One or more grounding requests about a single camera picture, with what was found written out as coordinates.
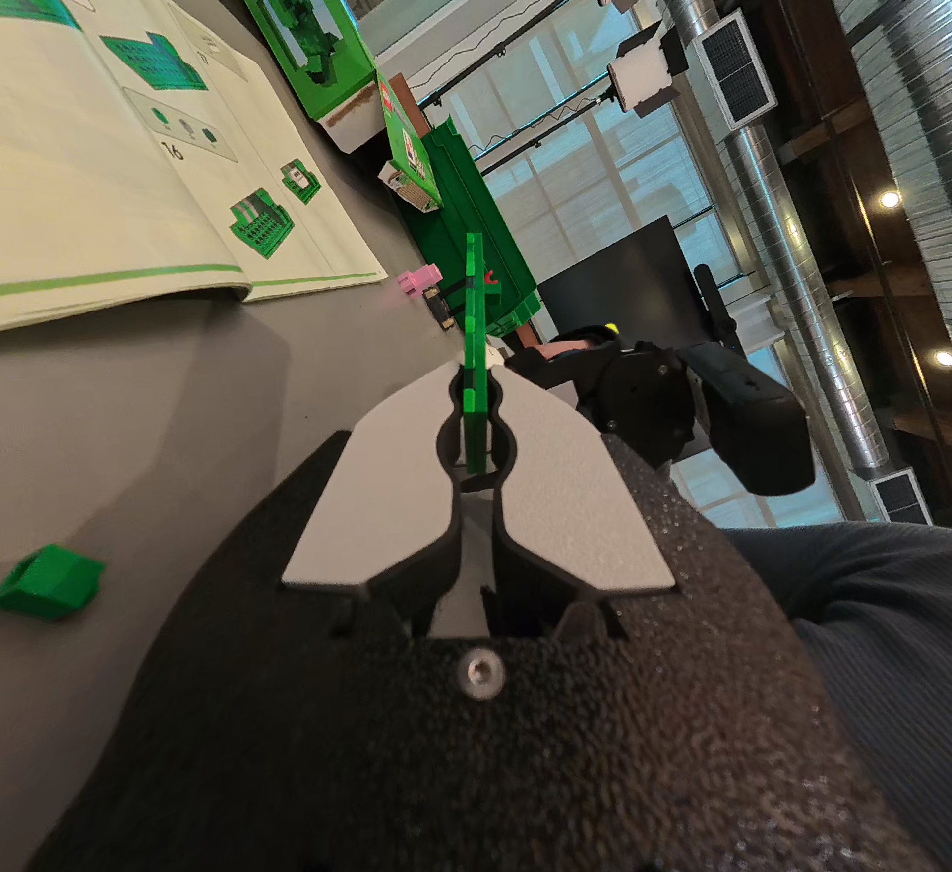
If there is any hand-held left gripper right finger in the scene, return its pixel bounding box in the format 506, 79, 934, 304
491, 365, 678, 596

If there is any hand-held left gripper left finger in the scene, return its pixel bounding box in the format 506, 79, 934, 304
281, 362, 466, 596

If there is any long green brick plate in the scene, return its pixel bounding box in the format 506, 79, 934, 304
463, 232, 502, 475

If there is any grey desk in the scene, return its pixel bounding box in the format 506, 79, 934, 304
0, 0, 540, 872

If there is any person's right hand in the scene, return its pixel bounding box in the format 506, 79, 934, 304
506, 325, 622, 412

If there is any black monitor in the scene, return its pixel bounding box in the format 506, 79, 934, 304
537, 216, 706, 360

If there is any black brick stand model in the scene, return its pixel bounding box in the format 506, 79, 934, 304
424, 268, 501, 333

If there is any green storage bin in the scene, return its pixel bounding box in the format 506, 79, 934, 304
398, 117, 540, 337

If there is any white grille box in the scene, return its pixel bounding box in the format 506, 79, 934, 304
869, 466, 934, 527
688, 9, 779, 130

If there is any black light stand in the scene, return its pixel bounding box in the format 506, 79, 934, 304
469, 87, 618, 177
416, 0, 596, 110

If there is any person's dark ribbed sweater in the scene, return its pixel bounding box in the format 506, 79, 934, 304
725, 521, 952, 872

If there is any bright green brick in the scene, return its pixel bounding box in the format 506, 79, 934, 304
0, 543, 107, 622

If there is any brick instruction booklet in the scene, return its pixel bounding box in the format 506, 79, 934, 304
0, 0, 389, 332

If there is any green toy box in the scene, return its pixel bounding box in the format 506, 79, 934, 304
197, 0, 446, 217

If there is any wide silver ventilation duct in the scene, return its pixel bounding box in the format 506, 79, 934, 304
855, 0, 952, 166

